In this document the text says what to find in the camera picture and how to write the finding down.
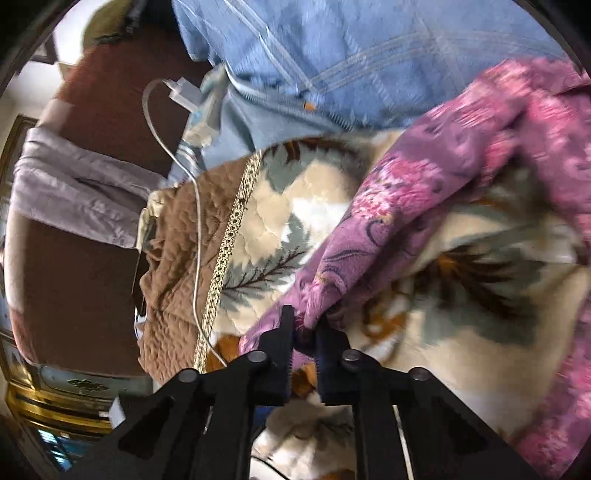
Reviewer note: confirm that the beige leaf-pattern blanket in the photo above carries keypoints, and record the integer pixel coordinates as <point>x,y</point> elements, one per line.
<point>497,305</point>

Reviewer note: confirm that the grey garment on chair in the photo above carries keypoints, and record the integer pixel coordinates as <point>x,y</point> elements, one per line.
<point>78,191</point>

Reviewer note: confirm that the white charger with cable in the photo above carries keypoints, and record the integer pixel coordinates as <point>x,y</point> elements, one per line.
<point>188,96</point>

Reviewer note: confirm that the purple floral cloth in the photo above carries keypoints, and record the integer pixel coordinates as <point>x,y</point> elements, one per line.
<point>535,113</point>

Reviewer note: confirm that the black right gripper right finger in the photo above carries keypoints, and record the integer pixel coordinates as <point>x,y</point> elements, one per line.
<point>409,425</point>

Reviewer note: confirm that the dark red armchair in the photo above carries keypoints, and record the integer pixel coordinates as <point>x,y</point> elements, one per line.
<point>70,297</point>

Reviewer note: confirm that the blue plaid duvet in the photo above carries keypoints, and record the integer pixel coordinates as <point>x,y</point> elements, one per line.
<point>294,69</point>

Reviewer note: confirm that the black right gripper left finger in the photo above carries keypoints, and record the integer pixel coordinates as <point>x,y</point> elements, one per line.
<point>199,426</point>

